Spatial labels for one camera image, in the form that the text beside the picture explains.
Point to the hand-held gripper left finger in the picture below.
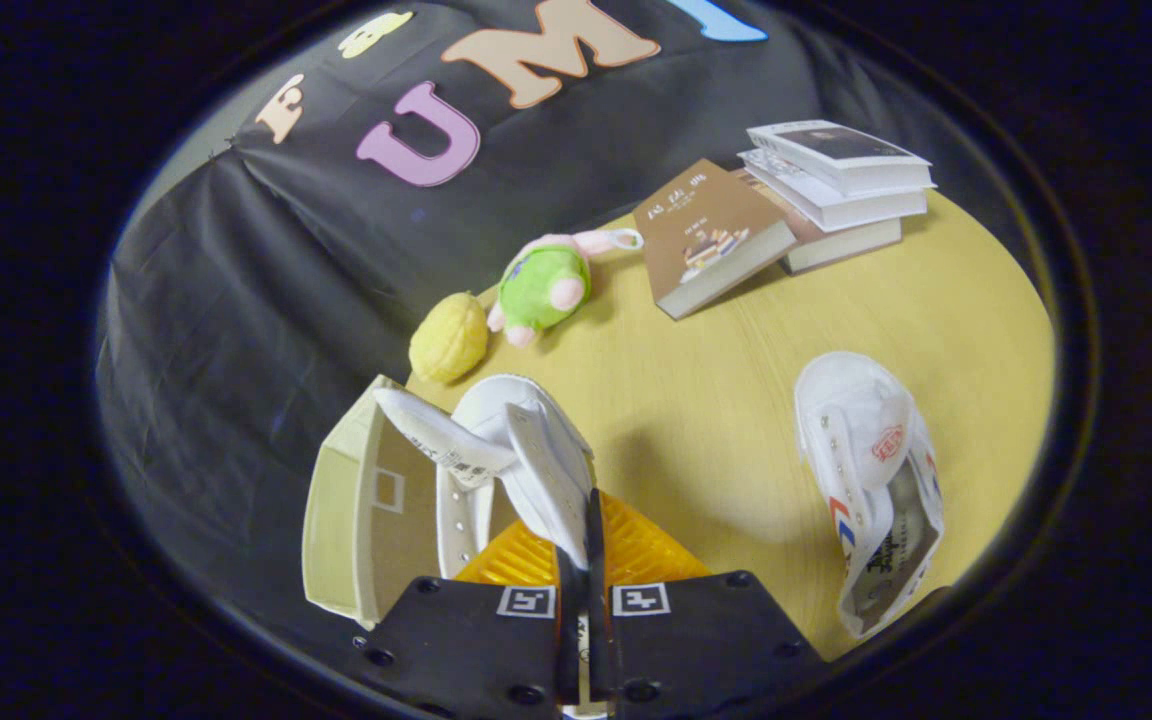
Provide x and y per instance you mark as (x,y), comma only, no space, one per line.
(466,650)

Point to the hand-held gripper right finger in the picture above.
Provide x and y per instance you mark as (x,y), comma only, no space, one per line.
(706,640)

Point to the beige storage box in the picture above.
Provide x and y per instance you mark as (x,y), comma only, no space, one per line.
(346,500)

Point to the white canvas shoe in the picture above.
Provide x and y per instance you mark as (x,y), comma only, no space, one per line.
(856,430)
(546,450)

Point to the yellow lemon toy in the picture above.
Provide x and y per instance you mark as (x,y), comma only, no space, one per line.
(448,338)

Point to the green and pink plush toy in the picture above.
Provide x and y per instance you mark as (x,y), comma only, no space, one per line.
(536,288)

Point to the black backdrop cloth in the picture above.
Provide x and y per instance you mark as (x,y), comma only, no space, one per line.
(266,290)

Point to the brown cover book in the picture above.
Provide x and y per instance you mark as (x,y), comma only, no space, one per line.
(701,225)

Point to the tan cover book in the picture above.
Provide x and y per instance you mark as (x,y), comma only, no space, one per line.
(841,245)

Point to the white book with dark photo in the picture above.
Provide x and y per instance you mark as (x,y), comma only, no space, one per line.
(851,150)

